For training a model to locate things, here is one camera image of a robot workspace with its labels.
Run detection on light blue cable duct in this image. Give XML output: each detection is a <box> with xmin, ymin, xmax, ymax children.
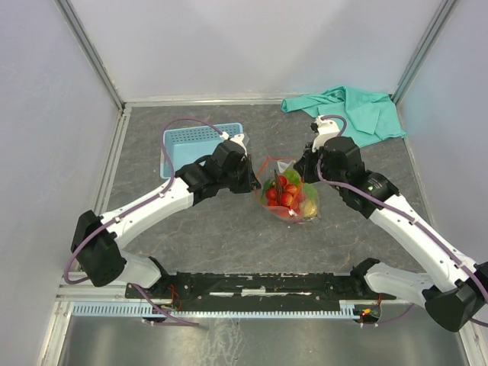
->
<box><xmin>71</xmin><ymin>301</ymin><xmax>360</xmax><ymax>320</ymax></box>

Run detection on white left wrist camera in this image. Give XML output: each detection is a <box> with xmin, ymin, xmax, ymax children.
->
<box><xmin>220</xmin><ymin>131</ymin><xmax>249</xmax><ymax>149</ymax></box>

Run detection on green grapes bunch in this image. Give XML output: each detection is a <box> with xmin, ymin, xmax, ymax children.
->
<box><xmin>283</xmin><ymin>169</ymin><xmax>319</xmax><ymax>205</ymax></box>

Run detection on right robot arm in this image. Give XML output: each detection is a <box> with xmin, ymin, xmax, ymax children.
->
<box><xmin>294</xmin><ymin>136</ymin><xmax>487</xmax><ymax>332</ymax></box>

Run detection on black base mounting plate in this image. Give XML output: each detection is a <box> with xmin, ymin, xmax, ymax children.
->
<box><xmin>146</xmin><ymin>272</ymin><xmax>395</xmax><ymax>313</ymax></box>

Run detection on yellow lemon fruit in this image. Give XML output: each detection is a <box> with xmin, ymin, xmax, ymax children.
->
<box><xmin>300</xmin><ymin>201</ymin><xmax>318</xmax><ymax>219</ymax></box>

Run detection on teal cloth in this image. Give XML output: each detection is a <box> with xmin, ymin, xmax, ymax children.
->
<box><xmin>281</xmin><ymin>85</ymin><xmax>406</xmax><ymax>147</ymax></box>

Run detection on clear orange zip bag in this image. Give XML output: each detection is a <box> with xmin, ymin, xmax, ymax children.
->
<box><xmin>254</xmin><ymin>156</ymin><xmax>320</xmax><ymax>223</ymax></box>

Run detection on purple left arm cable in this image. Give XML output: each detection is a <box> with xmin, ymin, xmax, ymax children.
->
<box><xmin>63</xmin><ymin>117</ymin><xmax>230</xmax><ymax>327</ymax></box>

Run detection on red strawberries with leaf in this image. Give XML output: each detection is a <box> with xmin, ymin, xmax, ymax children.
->
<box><xmin>262</xmin><ymin>174</ymin><xmax>301</xmax><ymax>220</ymax></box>

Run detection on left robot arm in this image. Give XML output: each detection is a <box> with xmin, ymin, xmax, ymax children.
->
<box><xmin>71</xmin><ymin>133</ymin><xmax>261</xmax><ymax>297</ymax></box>

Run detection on light blue plastic basket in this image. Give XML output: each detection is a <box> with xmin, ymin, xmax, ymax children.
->
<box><xmin>160</xmin><ymin>122</ymin><xmax>243</xmax><ymax>179</ymax></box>

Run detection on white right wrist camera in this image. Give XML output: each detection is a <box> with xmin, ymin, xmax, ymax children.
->
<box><xmin>310</xmin><ymin>114</ymin><xmax>347</xmax><ymax>153</ymax></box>

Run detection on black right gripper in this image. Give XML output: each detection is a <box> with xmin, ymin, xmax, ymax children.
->
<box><xmin>294</xmin><ymin>140</ymin><xmax>345</xmax><ymax>191</ymax></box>

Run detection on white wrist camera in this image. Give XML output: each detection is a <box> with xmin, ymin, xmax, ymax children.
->
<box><xmin>220</xmin><ymin>131</ymin><xmax>249</xmax><ymax>149</ymax></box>
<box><xmin>310</xmin><ymin>114</ymin><xmax>347</xmax><ymax>153</ymax></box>

